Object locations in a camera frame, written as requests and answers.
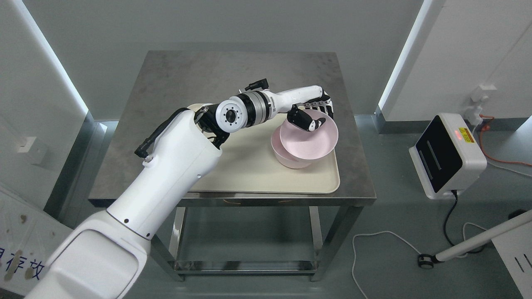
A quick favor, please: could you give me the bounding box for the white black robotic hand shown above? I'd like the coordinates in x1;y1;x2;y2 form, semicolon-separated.
270;85;334;131

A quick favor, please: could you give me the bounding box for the pink bowl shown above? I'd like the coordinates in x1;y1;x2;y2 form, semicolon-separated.
271;125;320;169
280;109;339;161

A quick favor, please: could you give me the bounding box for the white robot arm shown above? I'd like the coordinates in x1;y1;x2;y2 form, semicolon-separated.
27;108;222;299

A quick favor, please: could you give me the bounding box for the beige plastic tray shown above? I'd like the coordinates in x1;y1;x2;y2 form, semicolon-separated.
191;113;340;194

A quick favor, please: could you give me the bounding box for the white black box device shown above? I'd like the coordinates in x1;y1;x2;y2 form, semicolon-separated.
409;113;487;199

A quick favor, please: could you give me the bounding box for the stainless steel table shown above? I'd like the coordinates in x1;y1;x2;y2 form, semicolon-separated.
88;51;376;282

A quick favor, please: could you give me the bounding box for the white wheeled stand leg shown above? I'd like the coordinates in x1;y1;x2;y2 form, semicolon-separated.
417;210;532;269

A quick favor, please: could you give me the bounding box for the white sign with blue text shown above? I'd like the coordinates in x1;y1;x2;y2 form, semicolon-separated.
0;187;72;297

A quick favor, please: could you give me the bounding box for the white wall socket plug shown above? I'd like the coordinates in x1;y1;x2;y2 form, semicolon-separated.
464;84;497;126

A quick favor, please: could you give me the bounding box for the black power cable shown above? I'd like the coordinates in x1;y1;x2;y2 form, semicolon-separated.
442;190;485;253

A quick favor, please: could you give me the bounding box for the orange cable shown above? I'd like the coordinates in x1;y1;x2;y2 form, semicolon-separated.
478;116;532;167

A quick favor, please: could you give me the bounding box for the white floor cable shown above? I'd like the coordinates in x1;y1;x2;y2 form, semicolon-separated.
351;222;487;299

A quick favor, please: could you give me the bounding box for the white wall box left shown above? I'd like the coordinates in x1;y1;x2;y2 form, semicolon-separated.
17;136;48;165

